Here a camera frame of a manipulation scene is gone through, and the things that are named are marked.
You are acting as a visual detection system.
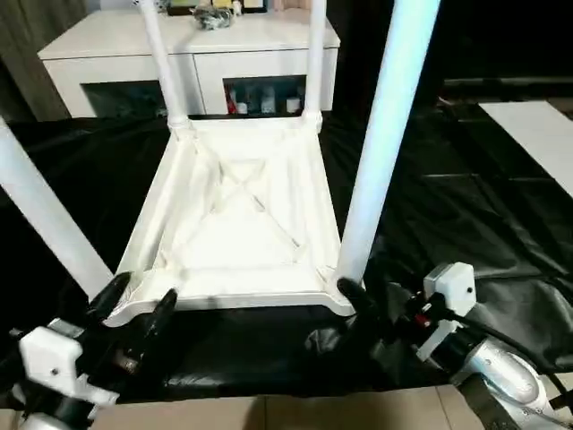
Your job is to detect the dark grey curtain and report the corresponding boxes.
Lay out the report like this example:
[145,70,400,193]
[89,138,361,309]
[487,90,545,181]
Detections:
[0,0,90,122]

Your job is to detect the white plastic table top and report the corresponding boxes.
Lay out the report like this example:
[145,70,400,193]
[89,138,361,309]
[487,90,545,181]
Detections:
[115,115,357,325]

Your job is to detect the white side table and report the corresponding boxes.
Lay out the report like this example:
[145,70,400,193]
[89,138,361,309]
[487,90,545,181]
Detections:
[479,101,573,198]

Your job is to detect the white cabinet with glass doors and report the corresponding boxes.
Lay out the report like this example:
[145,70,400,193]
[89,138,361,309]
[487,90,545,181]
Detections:
[38,7,341,119]

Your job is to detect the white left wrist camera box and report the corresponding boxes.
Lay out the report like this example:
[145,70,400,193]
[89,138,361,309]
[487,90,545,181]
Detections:
[18,322,119,409]

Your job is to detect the black work mat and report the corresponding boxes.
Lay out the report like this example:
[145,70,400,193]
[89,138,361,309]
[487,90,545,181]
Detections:
[0,99,573,400]

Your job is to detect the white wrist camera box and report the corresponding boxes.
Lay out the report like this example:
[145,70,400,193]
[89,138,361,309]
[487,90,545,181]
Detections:
[18,322,119,409]
[415,262,477,361]

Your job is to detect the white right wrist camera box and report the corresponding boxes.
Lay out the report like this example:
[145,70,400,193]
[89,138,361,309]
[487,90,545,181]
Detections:
[415,262,477,361]

